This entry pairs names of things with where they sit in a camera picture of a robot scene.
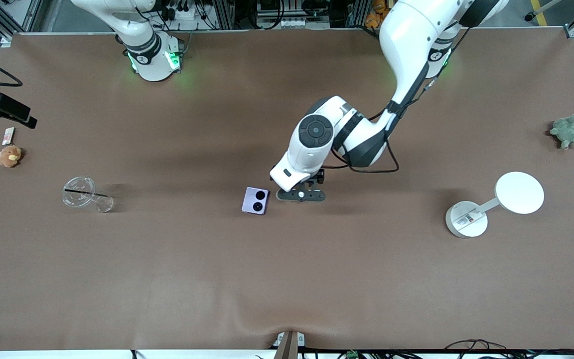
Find lavender flip phone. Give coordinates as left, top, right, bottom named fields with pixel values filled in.
left=241, top=186, right=270, bottom=215

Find brown plush toy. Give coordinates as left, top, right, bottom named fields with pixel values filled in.
left=0, top=145, right=23, bottom=169

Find clear plastic lidded cup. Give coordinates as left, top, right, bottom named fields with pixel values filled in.
left=62, top=176, right=115, bottom=213

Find orange plush toys pile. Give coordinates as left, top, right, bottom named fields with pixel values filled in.
left=365, top=0, right=390, bottom=29

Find white power strip with plugs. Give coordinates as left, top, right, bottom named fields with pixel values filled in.
left=173, top=4, right=204, bottom=21

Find white round-head desk lamp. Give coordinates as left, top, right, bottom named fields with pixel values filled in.
left=445, top=172, right=545, bottom=239

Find green plush toy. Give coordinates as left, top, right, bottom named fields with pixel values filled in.
left=549, top=114, right=574, bottom=150

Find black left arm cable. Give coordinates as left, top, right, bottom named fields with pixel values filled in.
left=331, top=27, right=469, bottom=174

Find black loose cable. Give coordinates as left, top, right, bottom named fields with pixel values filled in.
left=444, top=339, right=509, bottom=356

